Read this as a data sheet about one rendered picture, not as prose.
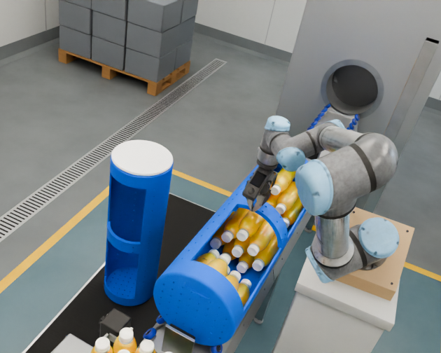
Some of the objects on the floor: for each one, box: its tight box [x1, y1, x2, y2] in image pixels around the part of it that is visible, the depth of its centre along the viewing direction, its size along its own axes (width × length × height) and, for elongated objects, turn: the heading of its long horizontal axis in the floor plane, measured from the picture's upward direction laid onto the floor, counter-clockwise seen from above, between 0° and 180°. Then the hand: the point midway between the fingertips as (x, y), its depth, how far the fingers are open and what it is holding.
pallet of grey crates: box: [58, 0, 199, 96], centre depth 499 cm, size 120×80×119 cm
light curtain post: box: [355, 37, 440, 210], centre depth 260 cm, size 6×6×170 cm
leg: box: [253, 270, 281, 324], centre depth 264 cm, size 6×6×63 cm
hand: (252, 209), depth 166 cm, fingers closed, pressing on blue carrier
